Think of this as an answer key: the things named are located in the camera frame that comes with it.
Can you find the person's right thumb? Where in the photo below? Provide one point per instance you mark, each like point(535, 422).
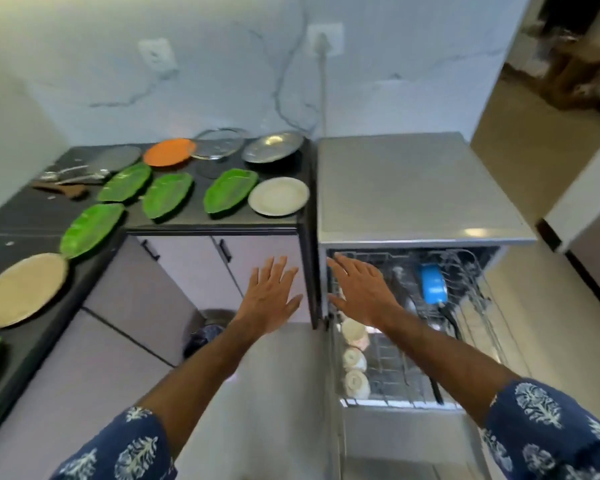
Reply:
point(341, 300)

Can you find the steel round plate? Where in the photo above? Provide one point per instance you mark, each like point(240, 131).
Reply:
point(272, 147)

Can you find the person's right forearm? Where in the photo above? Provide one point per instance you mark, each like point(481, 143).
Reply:
point(445, 359)

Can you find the person's left forearm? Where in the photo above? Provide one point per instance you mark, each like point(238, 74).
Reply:
point(195, 379)

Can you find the silver dishwasher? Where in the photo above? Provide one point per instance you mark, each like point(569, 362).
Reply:
point(415, 189)

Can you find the large beige round plate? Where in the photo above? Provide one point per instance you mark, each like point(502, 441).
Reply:
point(22, 289)

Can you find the white wall socket with plug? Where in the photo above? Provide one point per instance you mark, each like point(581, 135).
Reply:
point(325, 38)

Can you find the steel spoons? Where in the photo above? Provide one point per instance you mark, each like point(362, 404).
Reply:
point(75, 174)

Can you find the white ceramic cup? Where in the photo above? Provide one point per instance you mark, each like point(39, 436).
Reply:
point(354, 359)
point(356, 384)
point(354, 332)

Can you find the wooden spatula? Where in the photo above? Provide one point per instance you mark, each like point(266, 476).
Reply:
point(62, 190)

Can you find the blue pan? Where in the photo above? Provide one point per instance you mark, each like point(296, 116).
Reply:
point(434, 283)

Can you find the person's right hand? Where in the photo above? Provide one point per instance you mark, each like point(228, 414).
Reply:
point(364, 293)

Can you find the person's left thumb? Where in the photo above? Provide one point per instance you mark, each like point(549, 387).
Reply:
point(294, 305)

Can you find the wooden furniture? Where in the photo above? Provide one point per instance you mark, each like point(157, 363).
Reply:
point(567, 54)

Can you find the blue floral shirt sleeve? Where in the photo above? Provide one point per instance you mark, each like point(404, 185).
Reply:
point(125, 452)
point(545, 434)

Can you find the orange round plate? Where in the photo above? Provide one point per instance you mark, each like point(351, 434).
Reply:
point(169, 152)

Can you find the person's left little finger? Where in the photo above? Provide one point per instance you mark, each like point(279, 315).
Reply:
point(254, 281)

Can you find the blue floral left shirt sleeve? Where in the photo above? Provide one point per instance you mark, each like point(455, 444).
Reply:
point(125, 452)

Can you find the person's left middle finger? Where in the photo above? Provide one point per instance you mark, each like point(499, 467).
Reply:
point(280, 272)

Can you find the grey kitchen cabinet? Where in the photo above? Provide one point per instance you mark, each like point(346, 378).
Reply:
point(140, 314)

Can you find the dark grey round plate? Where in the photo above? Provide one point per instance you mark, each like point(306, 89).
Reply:
point(116, 158)

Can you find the small cream round plate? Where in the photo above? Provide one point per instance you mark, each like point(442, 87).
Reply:
point(278, 196)

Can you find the person's left hand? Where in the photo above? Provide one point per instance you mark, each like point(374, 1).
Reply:
point(266, 300)

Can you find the blue floral right shirt sleeve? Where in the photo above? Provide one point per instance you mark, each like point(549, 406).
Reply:
point(545, 434)

